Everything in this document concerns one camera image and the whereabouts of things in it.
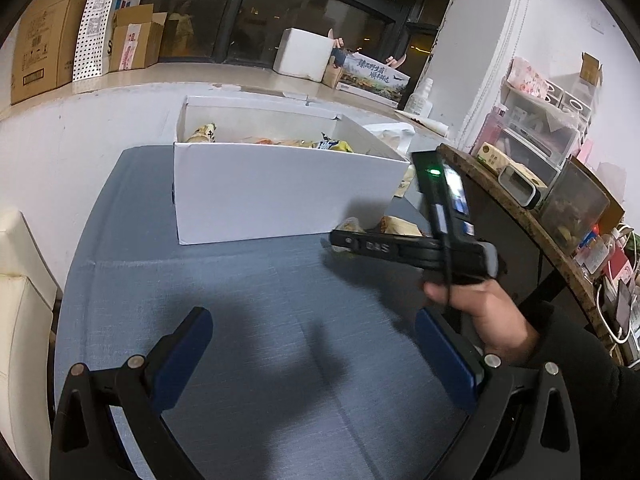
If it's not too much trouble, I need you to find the large cardboard box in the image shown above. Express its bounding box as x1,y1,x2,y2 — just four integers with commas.
11,0,87,104

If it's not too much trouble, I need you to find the white plastic bottle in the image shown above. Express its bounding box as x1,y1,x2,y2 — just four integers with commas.
404,77,433,118

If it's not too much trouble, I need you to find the yellow jelly cup packet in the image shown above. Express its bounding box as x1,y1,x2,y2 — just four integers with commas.
336,217,364,233

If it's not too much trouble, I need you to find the wooden side shelf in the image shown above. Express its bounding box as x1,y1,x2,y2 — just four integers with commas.
437,143,624,365

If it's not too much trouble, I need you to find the small white digital clock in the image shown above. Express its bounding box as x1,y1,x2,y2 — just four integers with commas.
498,162,548,209

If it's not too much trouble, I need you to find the cream leather sofa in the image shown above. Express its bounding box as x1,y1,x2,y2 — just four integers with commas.
1,208,58,479

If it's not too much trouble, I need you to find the clear plastic drawer organizer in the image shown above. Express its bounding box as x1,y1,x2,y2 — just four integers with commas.
471,52,602,183

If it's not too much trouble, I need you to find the yellow-green snack bag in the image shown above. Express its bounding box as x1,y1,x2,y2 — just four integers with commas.
312,133,352,153

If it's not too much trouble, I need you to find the dark clear container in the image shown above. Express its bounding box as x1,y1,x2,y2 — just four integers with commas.
539,157,610,256

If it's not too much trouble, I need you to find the white foam box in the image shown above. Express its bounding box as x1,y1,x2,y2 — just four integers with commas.
272,28,333,82

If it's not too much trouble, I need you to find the person's right hand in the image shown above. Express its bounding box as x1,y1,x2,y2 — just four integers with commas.
423,280,539,365

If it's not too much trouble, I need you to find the white dotted paper bag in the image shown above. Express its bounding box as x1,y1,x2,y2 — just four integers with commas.
73,0,140,82

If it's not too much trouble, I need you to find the tissue box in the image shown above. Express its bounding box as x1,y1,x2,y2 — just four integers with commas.
362,121,418,198

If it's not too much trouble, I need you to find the small brown snack packet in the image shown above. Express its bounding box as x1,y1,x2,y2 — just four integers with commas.
380,216,423,237

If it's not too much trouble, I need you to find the printed landscape carton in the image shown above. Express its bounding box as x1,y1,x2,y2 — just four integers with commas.
336,53,410,108

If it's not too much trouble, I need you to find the white open storage box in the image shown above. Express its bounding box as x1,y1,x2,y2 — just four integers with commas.
174,93,409,245

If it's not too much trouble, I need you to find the beige puffed snack packet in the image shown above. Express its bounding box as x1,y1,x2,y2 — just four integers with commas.
186,122,217,143

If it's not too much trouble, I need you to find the small open cardboard box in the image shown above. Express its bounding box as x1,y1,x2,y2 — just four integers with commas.
108,4,167,73

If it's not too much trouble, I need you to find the person's dark-sleeved forearm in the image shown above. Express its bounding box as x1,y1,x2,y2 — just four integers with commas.
521,302,639,479

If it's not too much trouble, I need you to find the blue table cloth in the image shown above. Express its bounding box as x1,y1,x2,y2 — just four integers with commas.
54,146,465,479

